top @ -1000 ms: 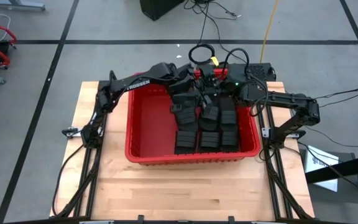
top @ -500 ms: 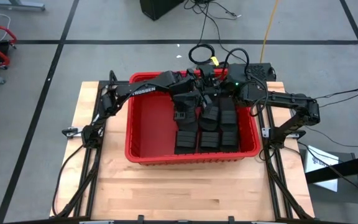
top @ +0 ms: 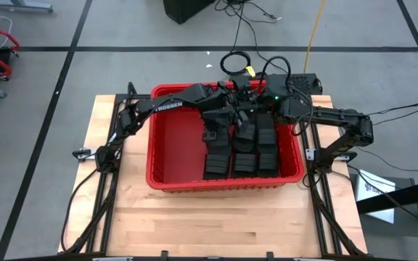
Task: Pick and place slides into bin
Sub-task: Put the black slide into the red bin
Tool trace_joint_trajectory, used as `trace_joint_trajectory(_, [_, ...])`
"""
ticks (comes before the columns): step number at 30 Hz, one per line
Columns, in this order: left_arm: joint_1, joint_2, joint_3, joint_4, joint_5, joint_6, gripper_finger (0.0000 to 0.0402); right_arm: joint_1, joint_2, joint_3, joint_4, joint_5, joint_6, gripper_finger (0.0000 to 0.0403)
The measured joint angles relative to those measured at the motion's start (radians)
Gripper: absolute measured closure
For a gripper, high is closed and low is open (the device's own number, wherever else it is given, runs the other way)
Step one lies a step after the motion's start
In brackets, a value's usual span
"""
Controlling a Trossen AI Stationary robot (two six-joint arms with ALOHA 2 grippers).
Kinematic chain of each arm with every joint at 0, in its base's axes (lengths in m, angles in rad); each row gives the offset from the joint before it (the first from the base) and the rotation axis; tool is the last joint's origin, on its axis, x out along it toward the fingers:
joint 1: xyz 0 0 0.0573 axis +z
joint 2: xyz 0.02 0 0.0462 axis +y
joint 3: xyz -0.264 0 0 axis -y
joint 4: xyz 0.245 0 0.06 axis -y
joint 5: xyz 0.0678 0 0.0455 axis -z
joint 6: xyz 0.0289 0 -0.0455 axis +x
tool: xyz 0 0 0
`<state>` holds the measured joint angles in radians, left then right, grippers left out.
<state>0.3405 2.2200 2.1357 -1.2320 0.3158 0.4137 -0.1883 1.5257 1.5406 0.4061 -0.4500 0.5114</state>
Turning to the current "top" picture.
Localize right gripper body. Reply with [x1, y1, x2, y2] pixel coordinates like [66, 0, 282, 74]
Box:
[230, 88, 266, 112]

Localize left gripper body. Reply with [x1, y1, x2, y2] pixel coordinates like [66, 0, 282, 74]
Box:
[201, 104, 237, 129]

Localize red plastic bin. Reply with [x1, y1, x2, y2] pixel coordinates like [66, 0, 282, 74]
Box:
[145, 83, 306, 193]

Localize black vented control box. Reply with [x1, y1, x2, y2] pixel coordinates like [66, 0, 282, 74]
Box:
[287, 73, 323, 96]

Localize black computer case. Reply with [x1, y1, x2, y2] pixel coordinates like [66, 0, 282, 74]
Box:
[163, 0, 217, 25]

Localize white printed sheet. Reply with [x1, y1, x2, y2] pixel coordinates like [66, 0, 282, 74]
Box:
[355, 169, 401, 225]

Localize long black bar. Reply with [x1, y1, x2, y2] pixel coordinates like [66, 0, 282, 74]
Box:
[356, 177, 418, 215]

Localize grey side table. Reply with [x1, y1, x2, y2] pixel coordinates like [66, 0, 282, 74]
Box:
[348, 173, 418, 261]

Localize wooden table grey legs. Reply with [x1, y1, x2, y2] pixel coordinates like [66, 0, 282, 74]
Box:
[0, 0, 54, 14]

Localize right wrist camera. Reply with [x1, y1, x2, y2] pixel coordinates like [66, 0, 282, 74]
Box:
[232, 75, 253, 91]

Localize coiled black cable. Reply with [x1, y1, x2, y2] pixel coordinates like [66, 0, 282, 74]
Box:
[218, 0, 253, 76]

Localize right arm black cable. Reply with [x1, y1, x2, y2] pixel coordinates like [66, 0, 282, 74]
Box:
[262, 55, 314, 137]

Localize black silver frame foot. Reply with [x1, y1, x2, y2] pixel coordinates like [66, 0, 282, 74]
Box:
[305, 147, 358, 163]
[71, 147, 99, 161]

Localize yellow floor cable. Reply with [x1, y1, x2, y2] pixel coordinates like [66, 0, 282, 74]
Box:
[303, 0, 327, 73]

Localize thin black side cable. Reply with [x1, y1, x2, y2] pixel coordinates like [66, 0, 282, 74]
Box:
[372, 108, 418, 126]
[370, 102, 418, 116]

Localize long black table cable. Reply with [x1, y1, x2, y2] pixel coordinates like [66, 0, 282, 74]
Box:
[60, 168, 101, 253]

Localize long black floor cable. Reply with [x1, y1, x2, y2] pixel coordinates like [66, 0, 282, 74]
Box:
[346, 165, 418, 233]

